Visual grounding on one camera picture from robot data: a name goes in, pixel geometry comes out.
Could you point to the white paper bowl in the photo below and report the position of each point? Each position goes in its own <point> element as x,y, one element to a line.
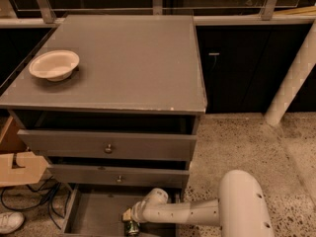
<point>55,65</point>

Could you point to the grey drawer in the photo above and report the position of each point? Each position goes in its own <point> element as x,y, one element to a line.
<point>91,144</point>
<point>96,211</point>
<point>133,177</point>

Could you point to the brass top drawer knob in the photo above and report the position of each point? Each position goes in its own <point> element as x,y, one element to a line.
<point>108,149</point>

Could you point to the white diagonal pole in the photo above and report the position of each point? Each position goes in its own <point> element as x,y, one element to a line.
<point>295,77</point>

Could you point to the white sneaker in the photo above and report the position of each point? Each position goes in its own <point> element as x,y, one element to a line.
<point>10,222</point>

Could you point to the grey top drawer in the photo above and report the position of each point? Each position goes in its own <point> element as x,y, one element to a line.
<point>91,144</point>

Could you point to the metal glass railing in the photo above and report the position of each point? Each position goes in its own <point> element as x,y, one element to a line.
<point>50,13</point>

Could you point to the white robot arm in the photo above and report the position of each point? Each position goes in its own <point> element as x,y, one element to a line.
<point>240,210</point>

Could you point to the grey bottom drawer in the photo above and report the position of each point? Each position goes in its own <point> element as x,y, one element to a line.
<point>96,211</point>

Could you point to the grey middle drawer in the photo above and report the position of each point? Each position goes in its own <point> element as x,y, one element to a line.
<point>133,177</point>

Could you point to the green soda can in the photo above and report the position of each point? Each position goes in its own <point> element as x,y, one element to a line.
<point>131,229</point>

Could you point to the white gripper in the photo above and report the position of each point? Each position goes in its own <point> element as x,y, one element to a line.
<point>135,215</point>

